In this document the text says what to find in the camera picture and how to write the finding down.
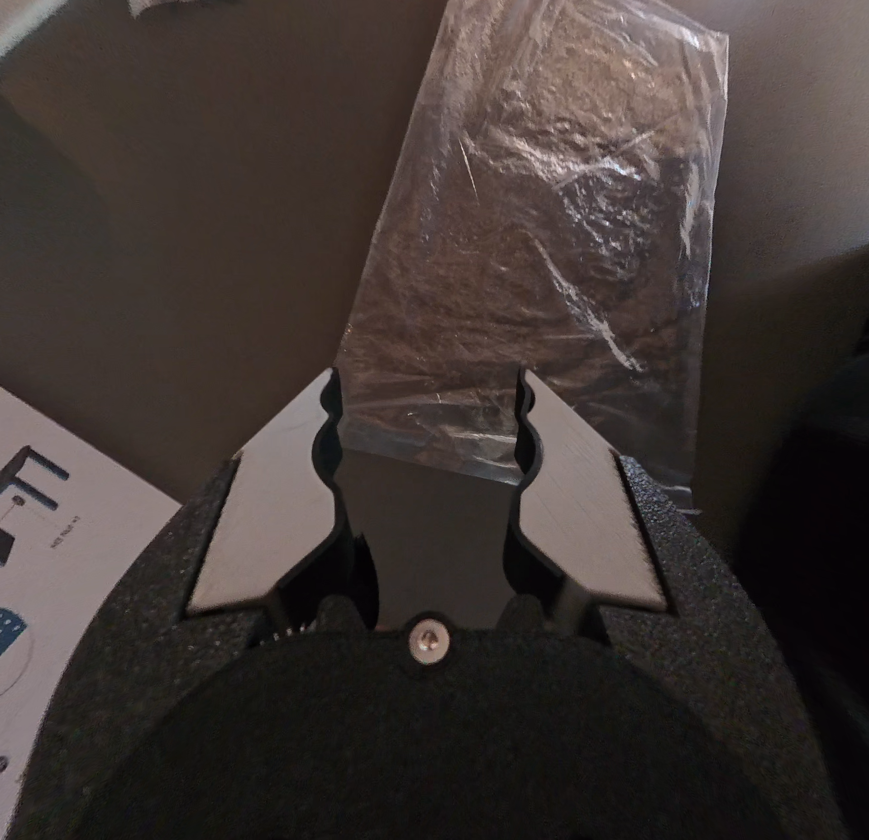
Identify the printed instruction manual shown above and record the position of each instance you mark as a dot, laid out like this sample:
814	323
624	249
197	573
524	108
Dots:
68	514

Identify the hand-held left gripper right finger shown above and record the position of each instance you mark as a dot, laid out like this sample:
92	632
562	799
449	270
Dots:
584	514

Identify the grey desk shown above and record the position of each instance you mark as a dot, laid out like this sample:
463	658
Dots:
203	175

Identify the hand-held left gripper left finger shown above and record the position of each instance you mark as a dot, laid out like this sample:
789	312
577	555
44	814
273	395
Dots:
271	514

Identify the clear plastic bag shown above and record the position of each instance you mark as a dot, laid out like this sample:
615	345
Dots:
543	209

